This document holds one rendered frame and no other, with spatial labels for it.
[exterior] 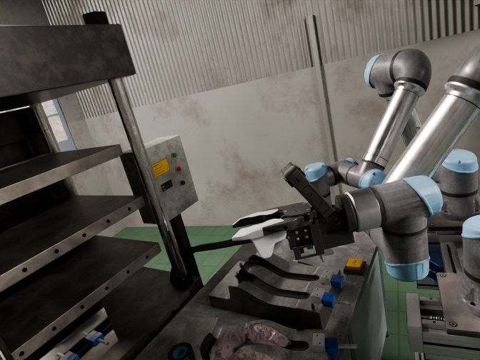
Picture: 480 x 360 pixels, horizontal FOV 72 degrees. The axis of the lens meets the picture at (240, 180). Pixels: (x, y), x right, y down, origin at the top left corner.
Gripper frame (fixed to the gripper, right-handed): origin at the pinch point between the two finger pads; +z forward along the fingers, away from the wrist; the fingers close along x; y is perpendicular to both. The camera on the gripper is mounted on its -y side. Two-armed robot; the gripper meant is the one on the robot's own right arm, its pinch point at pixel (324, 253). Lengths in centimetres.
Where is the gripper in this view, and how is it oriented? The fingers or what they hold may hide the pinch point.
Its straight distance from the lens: 132.1
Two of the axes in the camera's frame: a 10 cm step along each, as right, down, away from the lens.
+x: 5.1, -3.8, 7.7
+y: 8.3, -0.2, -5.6
